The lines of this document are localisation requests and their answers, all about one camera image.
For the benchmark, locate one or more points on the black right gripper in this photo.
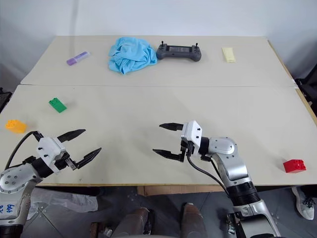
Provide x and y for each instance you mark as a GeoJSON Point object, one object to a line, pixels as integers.
{"type": "Point", "coordinates": [186, 148]}

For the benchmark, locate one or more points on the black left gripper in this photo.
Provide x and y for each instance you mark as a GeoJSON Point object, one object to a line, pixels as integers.
{"type": "Point", "coordinates": [65, 161]}

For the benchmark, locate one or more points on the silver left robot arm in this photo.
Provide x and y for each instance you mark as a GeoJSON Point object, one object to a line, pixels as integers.
{"type": "Point", "coordinates": [15, 179]}

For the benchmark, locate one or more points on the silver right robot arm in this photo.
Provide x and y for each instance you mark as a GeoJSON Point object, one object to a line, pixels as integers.
{"type": "Point", "coordinates": [234, 164]}

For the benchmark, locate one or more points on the green toy brick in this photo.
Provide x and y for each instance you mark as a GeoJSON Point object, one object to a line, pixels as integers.
{"type": "Point", "coordinates": [58, 106]}

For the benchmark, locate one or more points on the clear plastic bag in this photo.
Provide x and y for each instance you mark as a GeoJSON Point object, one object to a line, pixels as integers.
{"type": "Point", "coordinates": [67, 202]}

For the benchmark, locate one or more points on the orange toy brick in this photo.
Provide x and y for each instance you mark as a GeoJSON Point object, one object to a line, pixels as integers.
{"type": "Point", "coordinates": [16, 127]}

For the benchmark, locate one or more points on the dark brown rounded shape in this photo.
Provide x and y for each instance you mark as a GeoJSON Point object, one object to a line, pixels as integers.
{"type": "Point", "coordinates": [194, 220]}
{"type": "Point", "coordinates": [137, 223]}

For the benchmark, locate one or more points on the purple capped tube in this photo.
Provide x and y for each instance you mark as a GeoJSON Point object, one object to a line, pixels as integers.
{"type": "Point", "coordinates": [77, 58]}

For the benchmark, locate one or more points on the grey handheld remote controller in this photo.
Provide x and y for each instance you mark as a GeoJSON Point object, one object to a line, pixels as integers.
{"type": "Point", "coordinates": [178, 52]}

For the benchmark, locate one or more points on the black box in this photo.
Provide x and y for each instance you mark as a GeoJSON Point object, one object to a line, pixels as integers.
{"type": "Point", "coordinates": [4, 99]}

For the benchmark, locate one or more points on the crumpled light blue cloth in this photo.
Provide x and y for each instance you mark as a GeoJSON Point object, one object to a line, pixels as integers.
{"type": "Point", "coordinates": [131, 55]}

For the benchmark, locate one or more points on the pale yellow folded cloth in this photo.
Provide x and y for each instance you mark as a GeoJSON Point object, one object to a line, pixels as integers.
{"type": "Point", "coordinates": [229, 55]}

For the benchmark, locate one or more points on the red toy brick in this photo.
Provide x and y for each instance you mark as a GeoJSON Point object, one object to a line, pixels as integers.
{"type": "Point", "coordinates": [294, 166]}

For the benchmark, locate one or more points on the black equipment case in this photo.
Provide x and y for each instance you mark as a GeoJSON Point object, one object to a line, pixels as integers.
{"type": "Point", "coordinates": [308, 95]}

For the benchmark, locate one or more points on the white sneaker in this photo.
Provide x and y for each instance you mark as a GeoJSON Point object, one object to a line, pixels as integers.
{"type": "Point", "coordinates": [304, 202]}

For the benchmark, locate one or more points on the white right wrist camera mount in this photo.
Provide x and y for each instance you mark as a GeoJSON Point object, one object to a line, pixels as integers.
{"type": "Point", "coordinates": [194, 134]}

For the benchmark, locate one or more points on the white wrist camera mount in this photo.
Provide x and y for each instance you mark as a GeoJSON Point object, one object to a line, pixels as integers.
{"type": "Point", "coordinates": [194, 134]}
{"type": "Point", "coordinates": [48, 148]}

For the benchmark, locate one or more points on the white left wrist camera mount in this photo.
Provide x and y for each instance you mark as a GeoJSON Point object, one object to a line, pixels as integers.
{"type": "Point", "coordinates": [48, 148]}

